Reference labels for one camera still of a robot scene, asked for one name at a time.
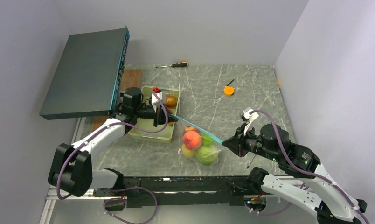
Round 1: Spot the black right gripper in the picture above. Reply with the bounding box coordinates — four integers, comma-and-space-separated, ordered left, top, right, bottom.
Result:
222, 122, 280, 161

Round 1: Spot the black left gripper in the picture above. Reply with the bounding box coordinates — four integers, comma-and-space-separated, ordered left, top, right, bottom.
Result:
134, 103, 177, 127

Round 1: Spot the red apple toy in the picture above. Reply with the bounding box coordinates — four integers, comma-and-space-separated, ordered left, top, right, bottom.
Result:
183, 126, 200, 133

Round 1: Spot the peach toy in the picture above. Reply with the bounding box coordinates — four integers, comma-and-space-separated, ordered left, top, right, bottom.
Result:
182, 131, 202, 150

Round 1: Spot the green leaf toy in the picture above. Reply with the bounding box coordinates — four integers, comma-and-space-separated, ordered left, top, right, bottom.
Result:
200, 133, 214, 146

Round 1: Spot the clear zip top bag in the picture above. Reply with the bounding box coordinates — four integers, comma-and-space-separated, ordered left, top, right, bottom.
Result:
173, 115, 223, 166

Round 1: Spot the yellow lemon toy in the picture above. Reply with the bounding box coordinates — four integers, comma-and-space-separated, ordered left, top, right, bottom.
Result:
181, 144, 195, 158

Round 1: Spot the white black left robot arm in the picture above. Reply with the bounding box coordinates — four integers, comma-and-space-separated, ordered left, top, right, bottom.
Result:
48, 87, 178, 200

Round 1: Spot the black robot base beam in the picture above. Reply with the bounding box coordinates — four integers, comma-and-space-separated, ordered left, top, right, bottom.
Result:
93, 175, 262, 208

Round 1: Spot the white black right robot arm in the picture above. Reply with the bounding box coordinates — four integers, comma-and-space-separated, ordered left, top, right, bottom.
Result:
222, 124, 368, 224

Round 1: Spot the green plastic food bin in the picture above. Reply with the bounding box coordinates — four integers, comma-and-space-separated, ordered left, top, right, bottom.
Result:
128, 85, 181, 143

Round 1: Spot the red orange mango toy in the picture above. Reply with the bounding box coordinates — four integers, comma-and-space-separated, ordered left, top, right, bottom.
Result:
166, 106, 174, 126

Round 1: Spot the yellow black screwdriver far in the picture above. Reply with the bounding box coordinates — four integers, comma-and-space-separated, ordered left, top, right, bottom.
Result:
156, 62, 189, 68

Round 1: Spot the brown wooden board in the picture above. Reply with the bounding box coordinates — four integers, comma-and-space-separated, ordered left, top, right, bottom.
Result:
91, 70, 142, 132

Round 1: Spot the dark grey flat panel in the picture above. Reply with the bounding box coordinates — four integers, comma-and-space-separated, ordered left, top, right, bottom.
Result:
40, 27, 130, 120

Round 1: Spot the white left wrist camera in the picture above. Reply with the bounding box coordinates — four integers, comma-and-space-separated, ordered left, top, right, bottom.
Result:
151, 87, 164, 110

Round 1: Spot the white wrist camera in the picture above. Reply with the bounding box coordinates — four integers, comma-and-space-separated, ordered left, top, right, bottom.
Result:
151, 87, 164, 110
241, 107, 259, 135

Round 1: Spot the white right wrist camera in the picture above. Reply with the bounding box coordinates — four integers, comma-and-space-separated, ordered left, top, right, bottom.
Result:
241, 107, 259, 135

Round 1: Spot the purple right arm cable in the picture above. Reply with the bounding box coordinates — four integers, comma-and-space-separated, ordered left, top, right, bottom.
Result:
244, 109, 370, 224

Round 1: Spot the aluminium frame rail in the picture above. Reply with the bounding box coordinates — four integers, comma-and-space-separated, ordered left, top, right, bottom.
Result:
39, 176, 329, 224

